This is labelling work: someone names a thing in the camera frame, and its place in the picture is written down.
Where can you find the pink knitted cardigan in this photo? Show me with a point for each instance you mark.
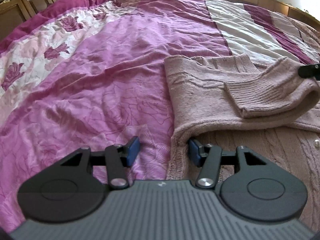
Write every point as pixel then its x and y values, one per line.
pixel 236 82

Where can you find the pink purple floral bedspread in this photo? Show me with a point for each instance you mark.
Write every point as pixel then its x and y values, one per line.
pixel 59 93

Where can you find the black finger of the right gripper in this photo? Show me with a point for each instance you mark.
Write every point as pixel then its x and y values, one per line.
pixel 309 71

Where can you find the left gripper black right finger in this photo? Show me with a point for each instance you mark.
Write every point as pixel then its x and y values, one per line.
pixel 247 183

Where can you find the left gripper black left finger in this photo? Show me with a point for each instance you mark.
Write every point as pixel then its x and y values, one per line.
pixel 77 185

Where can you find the magenta pillow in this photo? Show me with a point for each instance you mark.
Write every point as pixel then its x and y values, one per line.
pixel 55 10

